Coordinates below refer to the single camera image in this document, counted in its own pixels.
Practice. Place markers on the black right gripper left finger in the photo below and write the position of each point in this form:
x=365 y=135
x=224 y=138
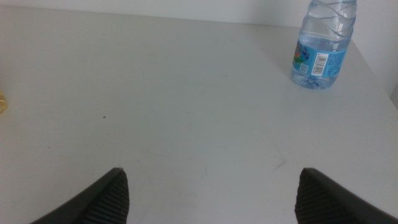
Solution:
x=102 y=202

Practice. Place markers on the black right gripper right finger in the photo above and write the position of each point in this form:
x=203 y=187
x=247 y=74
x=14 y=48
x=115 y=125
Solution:
x=323 y=202

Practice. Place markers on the yellow tea bottle green label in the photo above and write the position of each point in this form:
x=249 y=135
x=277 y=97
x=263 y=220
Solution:
x=2 y=102

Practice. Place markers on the clear water bottle blue cap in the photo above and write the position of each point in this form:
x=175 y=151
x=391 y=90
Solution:
x=323 y=46

